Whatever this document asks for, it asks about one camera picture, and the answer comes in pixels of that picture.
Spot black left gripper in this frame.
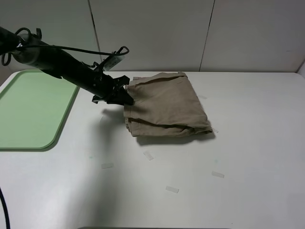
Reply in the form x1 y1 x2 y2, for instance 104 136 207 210
83 69 134 105

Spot khaki shorts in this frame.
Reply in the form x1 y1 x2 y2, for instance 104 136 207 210
123 72 213 137

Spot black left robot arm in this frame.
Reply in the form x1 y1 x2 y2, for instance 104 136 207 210
0 28 134 105

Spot green plastic tray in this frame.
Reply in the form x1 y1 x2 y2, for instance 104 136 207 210
0 70 78 150

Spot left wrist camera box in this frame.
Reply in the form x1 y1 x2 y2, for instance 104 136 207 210
101 56 124 71

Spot black left camera cable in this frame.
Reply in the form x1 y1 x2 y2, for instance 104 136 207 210
0 27 130 66

